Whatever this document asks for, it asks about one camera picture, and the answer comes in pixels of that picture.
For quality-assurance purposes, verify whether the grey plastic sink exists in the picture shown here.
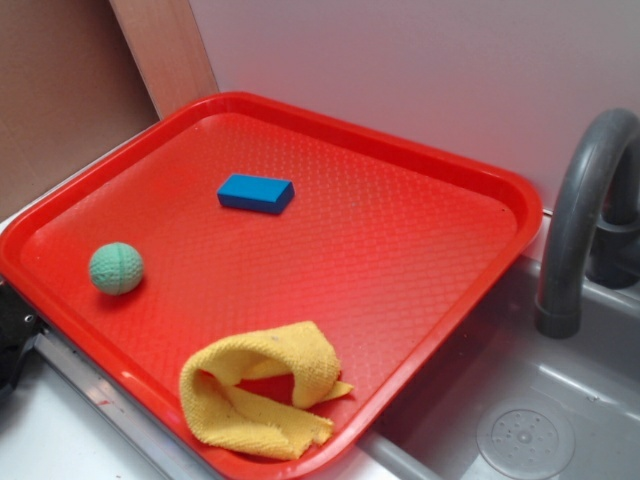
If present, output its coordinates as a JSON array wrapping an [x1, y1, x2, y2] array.
[[360, 259, 639, 479]]

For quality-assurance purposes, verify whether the green textured ball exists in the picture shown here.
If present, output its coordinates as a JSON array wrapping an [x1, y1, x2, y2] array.
[[89, 242, 144, 296]]

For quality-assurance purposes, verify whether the yellow cloth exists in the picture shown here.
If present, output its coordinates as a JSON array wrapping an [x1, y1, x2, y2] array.
[[179, 321, 353, 460]]

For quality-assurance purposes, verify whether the red plastic tray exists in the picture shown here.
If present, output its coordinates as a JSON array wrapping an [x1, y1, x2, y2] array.
[[1, 93, 542, 479]]

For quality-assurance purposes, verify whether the wooden board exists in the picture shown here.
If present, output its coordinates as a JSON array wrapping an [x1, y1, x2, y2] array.
[[110, 0, 219, 118]]

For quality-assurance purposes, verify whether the blue rectangular block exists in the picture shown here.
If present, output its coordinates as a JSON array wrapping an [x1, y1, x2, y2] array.
[[217, 174, 295, 215]]

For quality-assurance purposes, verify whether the grey plastic faucet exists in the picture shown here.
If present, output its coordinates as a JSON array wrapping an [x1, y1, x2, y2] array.
[[535, 108, 639, 339]]

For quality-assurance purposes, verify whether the black device at left edge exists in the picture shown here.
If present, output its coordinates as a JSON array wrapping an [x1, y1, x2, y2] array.
[[1, 280, 40, 400]]

